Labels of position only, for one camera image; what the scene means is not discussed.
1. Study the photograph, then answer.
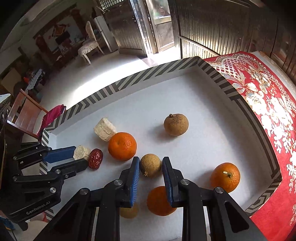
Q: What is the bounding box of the red jujube date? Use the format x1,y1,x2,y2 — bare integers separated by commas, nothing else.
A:
88,149,103,170

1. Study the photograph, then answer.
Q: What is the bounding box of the large orange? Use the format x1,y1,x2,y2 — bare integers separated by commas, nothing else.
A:
210,163,240,193

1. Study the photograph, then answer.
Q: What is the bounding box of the longan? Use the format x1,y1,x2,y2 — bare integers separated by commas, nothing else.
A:
119,203,139,219
140,154,162,178
164,113,189,137

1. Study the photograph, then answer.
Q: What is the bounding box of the small orange mandarin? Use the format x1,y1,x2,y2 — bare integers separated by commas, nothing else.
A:
108,132,137,161

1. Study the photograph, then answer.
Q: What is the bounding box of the small sugarcane piece far left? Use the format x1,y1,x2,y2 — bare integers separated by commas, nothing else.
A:
73,145,91,160

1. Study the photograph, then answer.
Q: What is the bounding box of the magenta cloth on chair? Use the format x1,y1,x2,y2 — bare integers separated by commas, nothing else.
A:
37,104,66,142

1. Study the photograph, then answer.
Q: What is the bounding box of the red floral tablecloth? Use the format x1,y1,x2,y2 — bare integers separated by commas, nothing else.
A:
206,51,295,240

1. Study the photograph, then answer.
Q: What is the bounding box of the red wooden chair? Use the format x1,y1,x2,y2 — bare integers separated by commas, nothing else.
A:
7,89,48,139

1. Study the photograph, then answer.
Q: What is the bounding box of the striped white cardboard box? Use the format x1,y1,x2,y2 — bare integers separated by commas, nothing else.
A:
38,56,283,241

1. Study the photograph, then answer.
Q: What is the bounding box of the white chair with cushion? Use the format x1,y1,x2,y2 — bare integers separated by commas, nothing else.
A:
78,21,105,65

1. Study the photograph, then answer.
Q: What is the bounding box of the wooden panel door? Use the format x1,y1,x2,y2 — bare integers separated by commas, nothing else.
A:
168,1,295,81

